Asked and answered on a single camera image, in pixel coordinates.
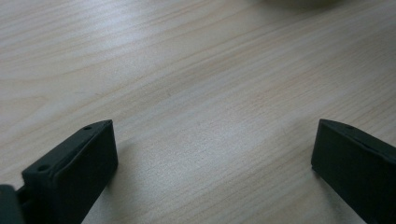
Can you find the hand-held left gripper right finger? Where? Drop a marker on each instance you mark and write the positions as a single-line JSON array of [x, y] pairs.
[[358, 168]]

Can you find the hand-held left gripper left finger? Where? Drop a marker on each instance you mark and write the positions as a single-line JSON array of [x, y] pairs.
[[74, 174]]

